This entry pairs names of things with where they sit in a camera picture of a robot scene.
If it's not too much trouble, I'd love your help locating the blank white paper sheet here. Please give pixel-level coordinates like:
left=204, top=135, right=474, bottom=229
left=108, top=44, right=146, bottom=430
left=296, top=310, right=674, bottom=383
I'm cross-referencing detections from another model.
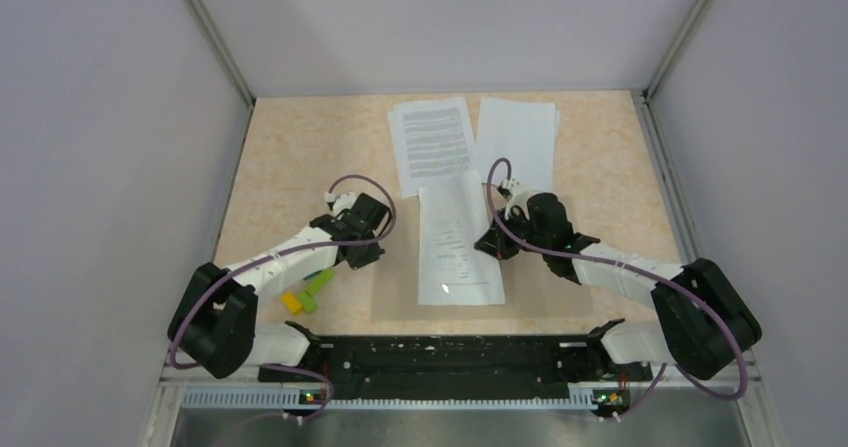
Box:
left=476, top=97, right=561, bottom=191

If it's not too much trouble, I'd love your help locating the long green block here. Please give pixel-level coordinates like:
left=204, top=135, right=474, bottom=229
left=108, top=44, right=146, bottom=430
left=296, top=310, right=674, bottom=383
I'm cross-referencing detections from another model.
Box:
left=302, top=268, right=335, bottom=297

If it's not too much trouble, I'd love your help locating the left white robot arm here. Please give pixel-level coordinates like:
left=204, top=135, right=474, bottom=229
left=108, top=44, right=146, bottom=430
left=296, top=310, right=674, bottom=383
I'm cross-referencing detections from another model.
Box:
left=167, top=192, right=396, bottom=381

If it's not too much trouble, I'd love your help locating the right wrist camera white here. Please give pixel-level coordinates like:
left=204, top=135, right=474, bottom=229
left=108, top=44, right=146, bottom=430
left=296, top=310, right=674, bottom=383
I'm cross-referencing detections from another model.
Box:
left=497, top=178, right=536, bottom=220

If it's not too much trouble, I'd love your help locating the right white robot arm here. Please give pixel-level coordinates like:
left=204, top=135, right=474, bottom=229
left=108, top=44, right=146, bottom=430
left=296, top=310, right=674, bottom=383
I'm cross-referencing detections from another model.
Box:
left=475, top=187, right=763, bottom=381

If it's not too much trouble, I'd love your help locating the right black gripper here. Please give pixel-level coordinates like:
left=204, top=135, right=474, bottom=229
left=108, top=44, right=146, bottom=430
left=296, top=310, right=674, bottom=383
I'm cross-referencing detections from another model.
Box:
left=475, top=206, right=550, bottom=260

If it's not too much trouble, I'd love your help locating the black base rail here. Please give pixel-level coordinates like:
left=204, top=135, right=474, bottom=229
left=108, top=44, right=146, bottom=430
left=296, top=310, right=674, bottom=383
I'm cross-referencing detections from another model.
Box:
left=258, top=322, right=653, bottom=401

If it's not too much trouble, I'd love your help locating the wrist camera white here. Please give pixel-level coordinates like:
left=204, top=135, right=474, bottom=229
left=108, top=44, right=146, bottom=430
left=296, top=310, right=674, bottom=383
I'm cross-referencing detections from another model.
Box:
left=497, top=178, right=536, bottom=220
left=324, top=191, right=359, bottom=216

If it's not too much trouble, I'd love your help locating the printed text paper sheet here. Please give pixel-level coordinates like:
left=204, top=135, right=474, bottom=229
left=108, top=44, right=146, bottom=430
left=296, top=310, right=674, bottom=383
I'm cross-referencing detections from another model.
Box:
left=388, top=97, right=476, bottom=198

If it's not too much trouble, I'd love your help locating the yellow block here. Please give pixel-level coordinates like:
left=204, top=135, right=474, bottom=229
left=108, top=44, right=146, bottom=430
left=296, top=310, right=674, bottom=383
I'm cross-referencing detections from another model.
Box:
left=281, top=292, right=304, bottom=315

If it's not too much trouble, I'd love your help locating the beige file folder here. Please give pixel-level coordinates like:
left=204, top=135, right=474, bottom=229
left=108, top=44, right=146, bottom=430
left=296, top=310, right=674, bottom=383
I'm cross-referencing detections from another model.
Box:
left=371, top=198, right=594, bottom=321

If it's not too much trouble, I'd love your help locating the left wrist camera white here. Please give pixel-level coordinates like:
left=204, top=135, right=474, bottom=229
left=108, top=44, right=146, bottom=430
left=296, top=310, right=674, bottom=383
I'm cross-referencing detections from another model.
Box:
left=324, top=191, right=359, bottom=216

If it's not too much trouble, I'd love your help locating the form paper sheet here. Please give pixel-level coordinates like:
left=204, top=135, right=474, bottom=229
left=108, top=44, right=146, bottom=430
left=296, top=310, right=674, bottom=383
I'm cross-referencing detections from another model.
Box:
left=417, top=170, right=506, bottom=306

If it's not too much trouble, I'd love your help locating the small green block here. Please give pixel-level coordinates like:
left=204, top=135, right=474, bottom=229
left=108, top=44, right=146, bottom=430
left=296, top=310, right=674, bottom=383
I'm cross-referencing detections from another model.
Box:
left=295, top=291, right=318, bottom=314

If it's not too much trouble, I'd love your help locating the grey slotted cable duct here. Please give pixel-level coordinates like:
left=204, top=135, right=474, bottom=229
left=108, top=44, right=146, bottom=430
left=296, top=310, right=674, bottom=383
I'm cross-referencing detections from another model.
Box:
left=181, top=386, right=598, bottom=411

